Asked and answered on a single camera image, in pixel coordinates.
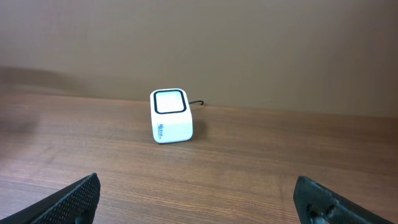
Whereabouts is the white barcode scanner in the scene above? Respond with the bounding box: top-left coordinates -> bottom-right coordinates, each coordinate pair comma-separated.
150,88 -> 193,144

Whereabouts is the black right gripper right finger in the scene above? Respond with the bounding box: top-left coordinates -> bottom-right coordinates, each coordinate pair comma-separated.
293,176 -> 392,224

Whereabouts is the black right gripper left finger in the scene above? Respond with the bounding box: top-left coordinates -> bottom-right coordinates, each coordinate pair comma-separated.
1,173 -> 101,224

